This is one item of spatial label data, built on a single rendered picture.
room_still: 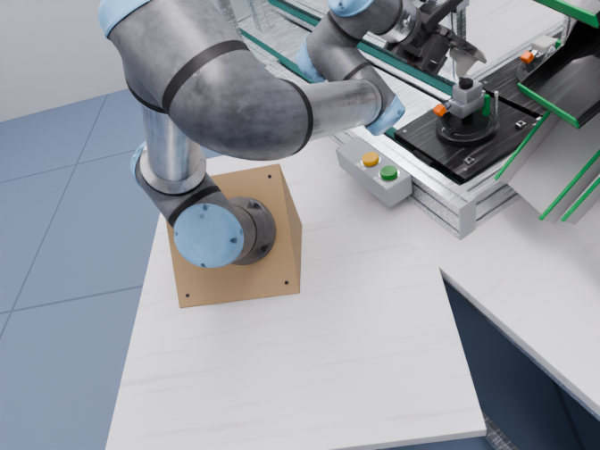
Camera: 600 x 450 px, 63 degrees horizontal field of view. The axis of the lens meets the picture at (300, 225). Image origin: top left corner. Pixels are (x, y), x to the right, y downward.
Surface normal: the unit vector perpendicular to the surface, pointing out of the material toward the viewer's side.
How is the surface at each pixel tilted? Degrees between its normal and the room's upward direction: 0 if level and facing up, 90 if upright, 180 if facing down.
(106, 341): 0
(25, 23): 90
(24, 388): 0
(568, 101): 25
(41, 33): 90
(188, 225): 51
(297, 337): 0
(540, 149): 45
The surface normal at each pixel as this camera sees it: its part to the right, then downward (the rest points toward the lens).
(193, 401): -0.25, -0.67
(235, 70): 0.44, -0.18
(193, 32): 0.17, -0.24
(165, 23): -0.10, -0.04
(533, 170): -0.82, -0.18
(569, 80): -0.61, -0.43
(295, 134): 0.76, 0.42
